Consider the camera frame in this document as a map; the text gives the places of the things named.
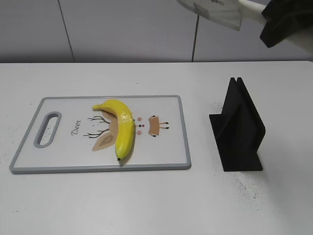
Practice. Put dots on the yellow plastic banana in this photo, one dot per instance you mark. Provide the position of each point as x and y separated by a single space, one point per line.
125 122

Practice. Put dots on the white grey cutting board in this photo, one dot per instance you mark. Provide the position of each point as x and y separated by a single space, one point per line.
67 136

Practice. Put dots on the black knife stand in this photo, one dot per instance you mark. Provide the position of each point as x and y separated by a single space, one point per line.
238 130

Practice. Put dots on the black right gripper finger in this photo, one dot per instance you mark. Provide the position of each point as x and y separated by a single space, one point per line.
285 18

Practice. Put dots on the white handled cleaver knife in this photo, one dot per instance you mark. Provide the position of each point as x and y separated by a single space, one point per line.
228 13

